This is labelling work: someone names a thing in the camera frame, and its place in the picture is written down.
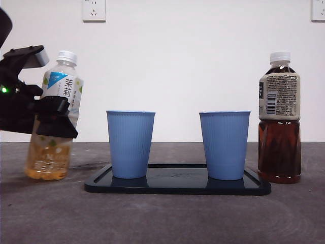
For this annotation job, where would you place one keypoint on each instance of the pale oolong tea bottle white label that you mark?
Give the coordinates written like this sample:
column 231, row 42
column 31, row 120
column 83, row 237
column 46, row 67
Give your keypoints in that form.
column 64, row 85

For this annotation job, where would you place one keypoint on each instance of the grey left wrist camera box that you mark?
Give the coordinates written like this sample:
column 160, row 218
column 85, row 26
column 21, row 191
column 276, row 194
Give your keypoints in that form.
column 40, row 59

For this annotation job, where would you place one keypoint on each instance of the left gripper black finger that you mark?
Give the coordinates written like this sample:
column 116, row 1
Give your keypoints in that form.
column 56, row 127

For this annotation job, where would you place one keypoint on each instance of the blue ribbed plastic cup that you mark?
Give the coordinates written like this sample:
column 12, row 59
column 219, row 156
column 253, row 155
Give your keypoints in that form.
column 224, row 146
column 130, row 145

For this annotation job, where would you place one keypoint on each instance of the white wall socket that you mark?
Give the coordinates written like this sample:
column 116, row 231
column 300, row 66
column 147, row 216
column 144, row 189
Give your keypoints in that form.
column 94, row 11
column 318, row 11

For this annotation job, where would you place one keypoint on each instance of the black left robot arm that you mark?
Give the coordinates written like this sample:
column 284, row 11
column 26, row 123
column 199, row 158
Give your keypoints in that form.
column 15, row 111

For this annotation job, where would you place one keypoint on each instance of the dark teal rectangular tray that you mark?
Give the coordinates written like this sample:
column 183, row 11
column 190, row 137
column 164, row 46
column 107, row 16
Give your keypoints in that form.
column 177, row 186

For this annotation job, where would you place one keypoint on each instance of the dark tea bottle beige label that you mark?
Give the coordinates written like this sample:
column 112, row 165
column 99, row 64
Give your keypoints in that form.
column 279, row 152

